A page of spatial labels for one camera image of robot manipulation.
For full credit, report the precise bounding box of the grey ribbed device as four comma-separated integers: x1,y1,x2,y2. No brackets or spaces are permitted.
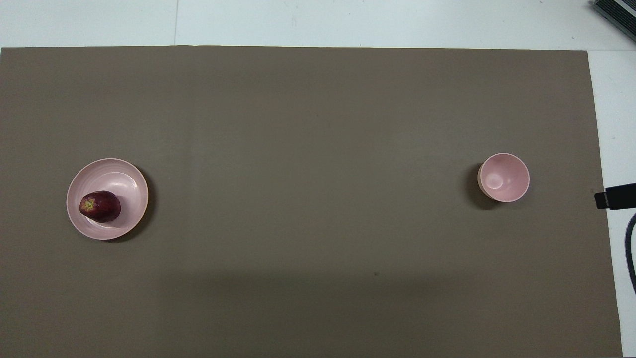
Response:
590,0,636,43

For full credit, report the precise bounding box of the pink bowl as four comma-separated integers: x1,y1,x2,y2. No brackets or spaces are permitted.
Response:
477,153,530,203

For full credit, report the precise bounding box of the red apple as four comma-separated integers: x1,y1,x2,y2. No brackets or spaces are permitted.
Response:
79,191,122,223

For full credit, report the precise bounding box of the brown table mat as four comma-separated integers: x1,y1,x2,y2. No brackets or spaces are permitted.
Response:
0,46,623,358

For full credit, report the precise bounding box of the pink plate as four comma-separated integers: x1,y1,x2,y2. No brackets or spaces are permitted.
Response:
66,158,149,241

